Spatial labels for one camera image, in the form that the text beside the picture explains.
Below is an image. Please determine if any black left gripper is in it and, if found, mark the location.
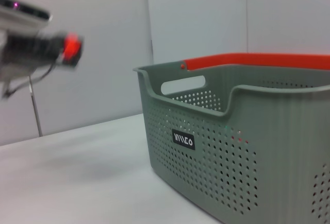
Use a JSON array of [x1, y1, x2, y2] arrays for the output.
[[4, 30, 67, 65]]

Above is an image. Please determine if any small red brick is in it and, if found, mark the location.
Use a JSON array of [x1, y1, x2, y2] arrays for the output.
[[63, 33, 81, 61]]

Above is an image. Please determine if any grey-green perforated storage bin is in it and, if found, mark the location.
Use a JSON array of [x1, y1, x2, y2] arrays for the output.
[[133, 63, 330, 224]]

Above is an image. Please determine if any black cable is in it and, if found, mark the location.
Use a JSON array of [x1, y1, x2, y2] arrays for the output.
[[1, 63, 56, 98]]

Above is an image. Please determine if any red bin carry handle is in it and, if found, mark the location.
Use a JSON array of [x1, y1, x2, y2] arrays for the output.
[[180, 52, 330, 71]]

